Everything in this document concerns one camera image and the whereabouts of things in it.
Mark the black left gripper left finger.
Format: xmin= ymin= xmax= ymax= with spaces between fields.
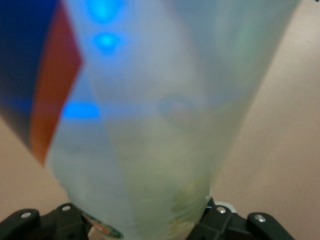
xmin=0 ymin=203 xmax=93 ymax=240

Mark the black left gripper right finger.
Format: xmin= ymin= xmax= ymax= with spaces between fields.
xmin=192 ymin=197 xmax=296 ymax=240

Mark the clear tennis ball can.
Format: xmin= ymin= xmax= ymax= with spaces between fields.
xmin=0 ymin=0 xmax=299 ymax=240

